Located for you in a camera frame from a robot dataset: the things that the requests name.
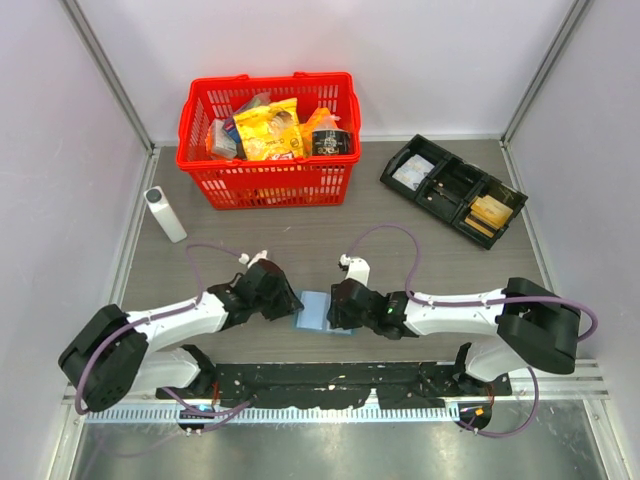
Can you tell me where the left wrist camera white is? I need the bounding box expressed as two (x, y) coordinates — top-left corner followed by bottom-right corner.
(238, 250), (268, 268)

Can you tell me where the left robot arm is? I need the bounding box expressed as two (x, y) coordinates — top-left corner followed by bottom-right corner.
(58, 259), (304, 415)

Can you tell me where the orange snack bag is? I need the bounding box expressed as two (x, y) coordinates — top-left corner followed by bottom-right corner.
(300, 107), (340, 150)

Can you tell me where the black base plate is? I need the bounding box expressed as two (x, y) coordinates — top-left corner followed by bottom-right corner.
(176, 362), (512, 410)

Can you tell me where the black three-compartment tray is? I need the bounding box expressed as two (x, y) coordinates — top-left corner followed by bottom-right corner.
(380, 135), (528, 250)

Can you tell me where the white cards stack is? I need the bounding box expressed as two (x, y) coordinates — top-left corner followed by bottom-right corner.
(392, 155), (434, 191)

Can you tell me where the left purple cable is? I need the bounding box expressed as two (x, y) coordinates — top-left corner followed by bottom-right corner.
(73, 243), (256, 434)

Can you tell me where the red plastic shopping basket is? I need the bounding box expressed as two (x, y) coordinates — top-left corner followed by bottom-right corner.
(176, 72), (361, 210)

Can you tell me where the white bottle grey cap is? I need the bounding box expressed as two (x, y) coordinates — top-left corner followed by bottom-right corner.
(144, 186), (187, 243)

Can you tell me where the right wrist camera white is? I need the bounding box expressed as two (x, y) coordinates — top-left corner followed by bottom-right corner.
(338, 254), (370, 286)

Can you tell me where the black round tin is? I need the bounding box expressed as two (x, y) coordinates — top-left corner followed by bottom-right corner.
(311, 129), (352, 156)

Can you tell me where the yellow chips bag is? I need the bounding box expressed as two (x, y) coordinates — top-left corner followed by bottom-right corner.
(234, 98), (304, 162)

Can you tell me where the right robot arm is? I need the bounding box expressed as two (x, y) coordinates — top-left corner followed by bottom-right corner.
(327, 277), (580, 395)

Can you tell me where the grey small box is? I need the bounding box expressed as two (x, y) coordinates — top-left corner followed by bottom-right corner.
(205, 119), (237, 159)

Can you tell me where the blue card holder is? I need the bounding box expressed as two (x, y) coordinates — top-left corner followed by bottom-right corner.
(293, 290), (354, 336)

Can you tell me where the slotted cable duct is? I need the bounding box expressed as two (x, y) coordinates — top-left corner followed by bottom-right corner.
(86, 403), (459, 425)

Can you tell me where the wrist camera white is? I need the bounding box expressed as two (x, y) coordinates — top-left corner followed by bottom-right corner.
(338, 254), (370, 286)
(238, 250), (268, 268)

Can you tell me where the gold cards stack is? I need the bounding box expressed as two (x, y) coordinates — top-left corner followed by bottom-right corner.
(464, 195), (513, 238)

